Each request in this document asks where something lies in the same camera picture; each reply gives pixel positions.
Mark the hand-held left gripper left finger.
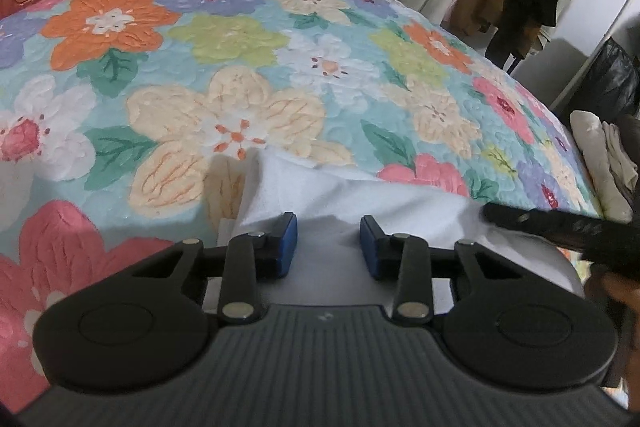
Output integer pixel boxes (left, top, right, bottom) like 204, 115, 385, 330
131, 212, 299, 327

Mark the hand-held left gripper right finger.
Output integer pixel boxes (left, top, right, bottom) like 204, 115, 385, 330
360, 215, 523, 327

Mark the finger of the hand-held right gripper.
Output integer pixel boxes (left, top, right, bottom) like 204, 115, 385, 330
479, 201, 640, 280

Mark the white long-sleeve shirt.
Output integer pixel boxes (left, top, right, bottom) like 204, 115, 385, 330
217, 149, 586, 323

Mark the cream clothes pile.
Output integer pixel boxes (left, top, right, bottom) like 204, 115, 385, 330
570, 109, 635, 224

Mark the person's right hand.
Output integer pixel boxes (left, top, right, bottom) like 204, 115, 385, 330
586, 268, 640, 340

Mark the brown garment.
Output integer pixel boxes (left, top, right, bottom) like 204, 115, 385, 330
619, 116, 640, 195

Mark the black plastic bag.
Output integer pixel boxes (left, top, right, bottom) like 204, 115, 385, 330
584, 36, 640, 120

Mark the white pole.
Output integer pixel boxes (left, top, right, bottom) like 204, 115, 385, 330
549, 0, 640, 110

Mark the floral quilt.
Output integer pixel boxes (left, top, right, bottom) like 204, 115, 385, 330
0, 0, 603, 413

